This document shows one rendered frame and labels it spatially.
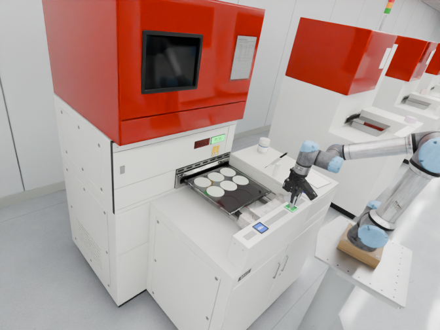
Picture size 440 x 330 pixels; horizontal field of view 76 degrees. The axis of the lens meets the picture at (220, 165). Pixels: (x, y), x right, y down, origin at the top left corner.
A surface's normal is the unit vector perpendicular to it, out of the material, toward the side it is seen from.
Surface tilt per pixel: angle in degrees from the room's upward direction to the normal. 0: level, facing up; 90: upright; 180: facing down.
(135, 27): 90
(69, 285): 0
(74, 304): 0
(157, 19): 90
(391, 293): 0
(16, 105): 90
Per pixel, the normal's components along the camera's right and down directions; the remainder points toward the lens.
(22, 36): 0.70, 0.44
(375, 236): -0.55, 0.44
